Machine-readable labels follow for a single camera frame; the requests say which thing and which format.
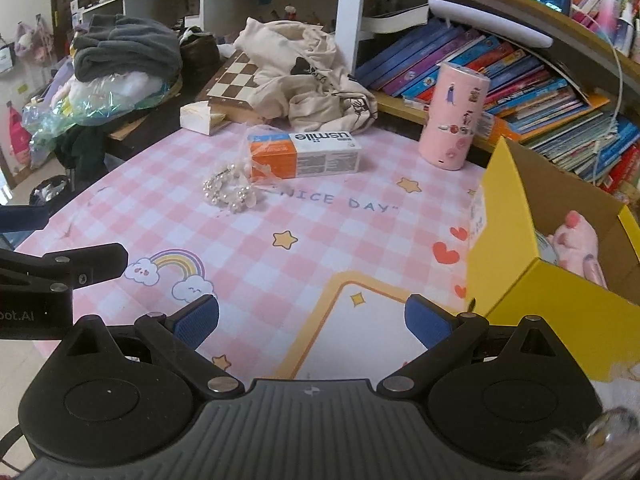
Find orange white toothbrush box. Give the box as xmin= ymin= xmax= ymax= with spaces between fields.
xmin=247 ymin=129 xmax=362 ymax=182

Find pink plush toy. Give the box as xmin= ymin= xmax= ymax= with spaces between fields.
xmin=546 ymin=211 xmax=608 ymax=288

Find row of colourful books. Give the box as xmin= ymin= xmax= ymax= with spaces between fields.
xmin=356 ymin=22 xmax=640 ymax=196

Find grey fluffy fur trim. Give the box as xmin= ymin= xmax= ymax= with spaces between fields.
xmin=525 ymin=407 xmax=640 ymax=476

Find pink cylindrical canister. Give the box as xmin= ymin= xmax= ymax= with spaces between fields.
xmin=417 ymin=61 xmax=490 ymax=171

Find hanging pink plush toys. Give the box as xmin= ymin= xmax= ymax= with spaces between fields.
xmin=12 ymin=17 xmax=53 ymax=63

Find white cable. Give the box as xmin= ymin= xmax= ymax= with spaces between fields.
xmin=575 ymin=7 xmax=623 ymax=183

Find thick white book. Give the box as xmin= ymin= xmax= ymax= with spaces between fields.
xmin=364 ymin=4 xmax=431 ymax=36

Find grey folded cloth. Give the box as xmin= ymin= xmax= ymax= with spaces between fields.
xmin=72 ymin=13 xmax=183 ymax=82

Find pink backpack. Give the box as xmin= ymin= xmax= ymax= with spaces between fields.
xmin=5 ymin=102 xmax=36 ymax=168

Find pearl bracelet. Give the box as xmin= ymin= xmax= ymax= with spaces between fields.
xmin=201 ymin=162 xmax=262 ymax=215

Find cream tissue pack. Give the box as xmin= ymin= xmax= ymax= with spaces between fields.
xmin=180 ymin=101 xmax=232 ymax=136

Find wooden chessboard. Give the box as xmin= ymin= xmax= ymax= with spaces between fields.
xmin=206 ymin=50 xmax=266 ymax=111

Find beige cloth bag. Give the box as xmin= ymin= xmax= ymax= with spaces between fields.
xmin=234 ymin=16 xmax=379 ymax=133

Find pastel spray bottle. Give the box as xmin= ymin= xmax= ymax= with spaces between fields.
xmin=597 ymin=0 xmax=626 ymax=51

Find white desk lamp bar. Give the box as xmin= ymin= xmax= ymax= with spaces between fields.
xmin=427 ymin=0 xmax=553 ymax=48

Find dark brown handbag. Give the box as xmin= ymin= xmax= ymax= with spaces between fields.
xmin=179 ymin=30 xmax=223 ymax=80

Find iridescent plastic bag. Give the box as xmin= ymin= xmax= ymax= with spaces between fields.
xmin=22 ymin=71 xmax=183 ymax=136

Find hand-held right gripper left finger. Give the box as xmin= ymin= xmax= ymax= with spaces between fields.
xmin=62 ymin=294 xmax=247 ymax=400

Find pink checked desk mat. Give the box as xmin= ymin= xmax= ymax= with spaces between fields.
xmin=15 ymin=120 xmax=501 ymax=391

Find white bookshelf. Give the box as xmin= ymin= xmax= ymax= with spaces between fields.
xmin=75 ymin=0 xmax=640 ymax=111

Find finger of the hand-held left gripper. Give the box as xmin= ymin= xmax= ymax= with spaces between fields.
xmin=0 ymin=206 xmax=51 ymax=234
xmin=0 ymin=242 xmax=129 ymax=293

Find yellow cardboard box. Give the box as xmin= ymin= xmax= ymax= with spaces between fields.
xmin=465 ymin=136 xmax=640 ymax=383

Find dark cloth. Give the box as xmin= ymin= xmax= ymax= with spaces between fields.
xmin=55 ymin=125 xmax=108 ymax=181

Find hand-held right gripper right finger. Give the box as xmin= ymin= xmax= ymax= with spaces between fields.
xmin=375 ymin=294 xmax=568 ymax=398

